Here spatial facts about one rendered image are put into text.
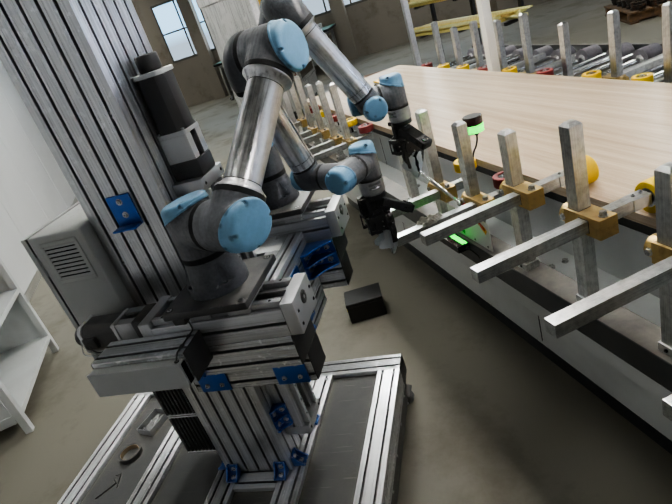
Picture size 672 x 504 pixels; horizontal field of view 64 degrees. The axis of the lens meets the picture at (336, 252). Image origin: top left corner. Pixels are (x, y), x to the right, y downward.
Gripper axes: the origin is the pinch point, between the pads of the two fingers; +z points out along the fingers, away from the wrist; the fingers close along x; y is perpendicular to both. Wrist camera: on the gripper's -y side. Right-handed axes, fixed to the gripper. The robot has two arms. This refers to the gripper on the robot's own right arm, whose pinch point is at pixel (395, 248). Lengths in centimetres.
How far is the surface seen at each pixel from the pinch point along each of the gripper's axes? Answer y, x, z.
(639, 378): -32, 61, 27
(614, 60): -139, -57, -14
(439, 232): -4.1, 26.5, -13.0
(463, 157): -29.6, -2.1, -19.0
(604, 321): -28, 55, 12
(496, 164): -46.0, -11.2, -8.8
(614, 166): -62, 23, -9
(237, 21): -84, -689, -77
